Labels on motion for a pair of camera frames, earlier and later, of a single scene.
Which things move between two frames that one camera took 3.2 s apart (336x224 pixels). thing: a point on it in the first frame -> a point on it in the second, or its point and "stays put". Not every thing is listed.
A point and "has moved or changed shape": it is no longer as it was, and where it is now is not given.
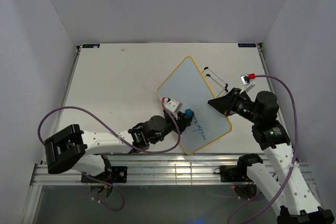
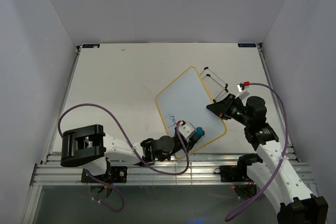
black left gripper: x=182 y=121 -> x=189 y=146
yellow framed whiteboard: x=187 y=86 has moved or changed shape
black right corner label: x=247 y=45 stays put
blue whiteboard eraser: x=188 y=113 -> x=199 y=131
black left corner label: x=91 y=45 stays put
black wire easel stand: x=225 y=89 stays put
